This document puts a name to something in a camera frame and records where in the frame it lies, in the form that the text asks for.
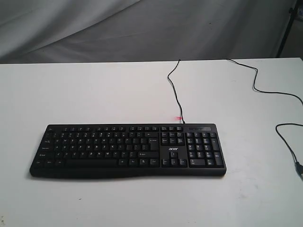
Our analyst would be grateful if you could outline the black tripod stand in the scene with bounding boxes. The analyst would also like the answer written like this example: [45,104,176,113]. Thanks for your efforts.
[276,0,301,58]

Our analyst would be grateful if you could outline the thin black keyboard cable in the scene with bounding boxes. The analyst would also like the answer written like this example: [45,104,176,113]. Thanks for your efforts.
[167,58,187,124]

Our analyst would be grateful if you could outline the black acer keyboard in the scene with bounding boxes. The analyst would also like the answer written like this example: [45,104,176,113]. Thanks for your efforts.
[29,123,227,179]

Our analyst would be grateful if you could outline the black usb cable with plug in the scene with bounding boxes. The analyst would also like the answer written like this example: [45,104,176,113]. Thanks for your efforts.
[226,58,303,178]

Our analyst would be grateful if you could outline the grey backdrop cloth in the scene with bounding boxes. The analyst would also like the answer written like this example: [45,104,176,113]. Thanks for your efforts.
[0,0,296,63]

